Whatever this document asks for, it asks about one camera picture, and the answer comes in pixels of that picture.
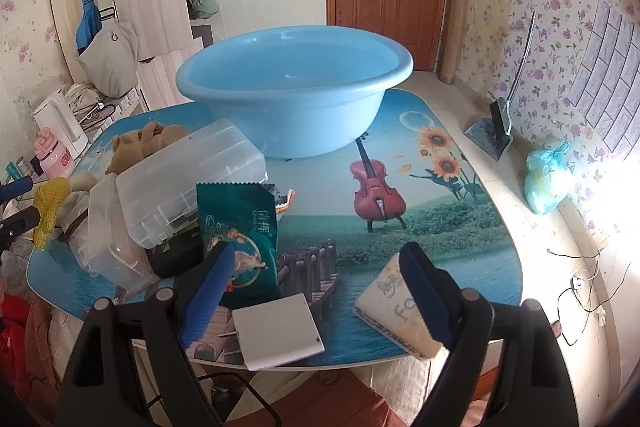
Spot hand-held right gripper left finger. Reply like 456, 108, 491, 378
57, 241, 237, 427

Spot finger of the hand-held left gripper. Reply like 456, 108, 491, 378
0, 207, 42, 242
0, 178, 34, 202

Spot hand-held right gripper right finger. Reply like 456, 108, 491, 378
398, 241, 578, 427

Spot white printed tissue pack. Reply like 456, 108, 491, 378
354, 252, 443, 361

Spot green foil packet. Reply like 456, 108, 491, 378
196, 182, 282, 309

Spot white box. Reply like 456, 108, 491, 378
232, 292, 326, 371

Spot white orange plastic item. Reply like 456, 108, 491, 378
265, 183, 297, 223

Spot clear plastic compartment box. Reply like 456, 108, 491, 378
116, 118, 267, 249

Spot tan plush toy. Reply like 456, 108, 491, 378
106, 121, 191, 178

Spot light blue plastic basin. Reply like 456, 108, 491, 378
175, 25, 415, 159

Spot scenic printed desktop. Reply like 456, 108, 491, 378
26, 88, 525, 370

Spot pink water bottle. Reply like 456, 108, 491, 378
34, 128, 75, 180

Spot white electric kettle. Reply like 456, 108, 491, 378
33, 93, 90, 158

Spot red cloth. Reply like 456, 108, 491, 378
0, 292, 61, 408

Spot grey tote bag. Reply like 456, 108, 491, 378
75, 22, 141, 98

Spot light blue plastic bag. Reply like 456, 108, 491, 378
523, 141, 572, 215

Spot grey dustpan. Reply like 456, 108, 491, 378
464, 117, 515, 160

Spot white wood-grain wardrobe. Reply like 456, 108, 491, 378
47, 0, 201, 112

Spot black floor cable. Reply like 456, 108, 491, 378
547, 247, 633, 348

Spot long-handled broom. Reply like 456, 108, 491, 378
489, 11, 537, 142

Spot grey brick pattern wall sticker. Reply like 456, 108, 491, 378
564, 0, 640, 162

